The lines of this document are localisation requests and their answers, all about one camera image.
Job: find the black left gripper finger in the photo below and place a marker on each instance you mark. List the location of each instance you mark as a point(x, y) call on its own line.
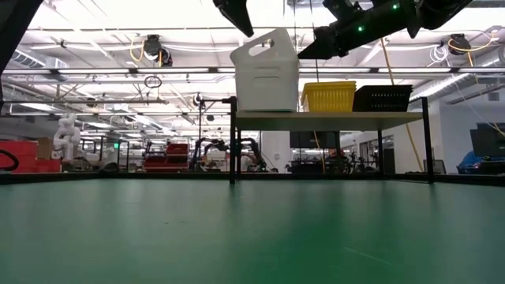
point(236, 16)

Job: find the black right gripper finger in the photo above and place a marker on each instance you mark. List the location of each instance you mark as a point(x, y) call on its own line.
point(323, 41)

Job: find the black plastic mesh basket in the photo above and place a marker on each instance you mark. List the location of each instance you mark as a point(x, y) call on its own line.
point(382, 89)
point(382, 100)
point(382, 86)

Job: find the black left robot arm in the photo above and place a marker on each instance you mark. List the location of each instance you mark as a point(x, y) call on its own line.
point(12, 23)

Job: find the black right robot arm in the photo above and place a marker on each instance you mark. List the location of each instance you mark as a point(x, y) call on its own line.
point(438, 13)

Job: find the black background robot arm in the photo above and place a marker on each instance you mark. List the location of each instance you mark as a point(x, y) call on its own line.
point(215, 148)

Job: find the wooden shelf with black legs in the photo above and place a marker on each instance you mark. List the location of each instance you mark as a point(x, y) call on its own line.
point(335, 120)

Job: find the dark background screen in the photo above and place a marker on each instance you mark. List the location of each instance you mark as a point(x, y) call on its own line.
point(313, 140)

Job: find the red tool cart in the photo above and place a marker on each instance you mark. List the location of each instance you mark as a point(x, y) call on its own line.
point(167, 158)

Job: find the large black monitor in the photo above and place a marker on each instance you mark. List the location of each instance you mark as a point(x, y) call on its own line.
point(487, 140)

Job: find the green table mat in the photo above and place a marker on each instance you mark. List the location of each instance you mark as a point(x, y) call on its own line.
point(252, 236)

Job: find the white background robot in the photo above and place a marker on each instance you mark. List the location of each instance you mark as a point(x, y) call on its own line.
point(67, 138)

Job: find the brown cardboard box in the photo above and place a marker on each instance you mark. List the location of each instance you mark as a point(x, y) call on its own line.
point(44, 148)

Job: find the red storage boxes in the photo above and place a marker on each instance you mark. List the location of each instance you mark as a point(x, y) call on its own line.
point(17, 155)

